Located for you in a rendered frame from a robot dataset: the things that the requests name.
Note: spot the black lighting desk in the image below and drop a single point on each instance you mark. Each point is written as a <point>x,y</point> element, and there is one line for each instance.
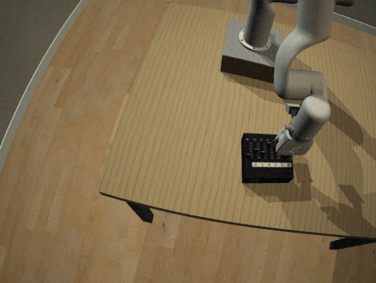
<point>261,163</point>

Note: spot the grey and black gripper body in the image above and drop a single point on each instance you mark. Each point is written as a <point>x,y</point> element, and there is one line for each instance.
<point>288,146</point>

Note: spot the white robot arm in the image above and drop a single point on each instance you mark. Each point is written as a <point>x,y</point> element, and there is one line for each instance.
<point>314,25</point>

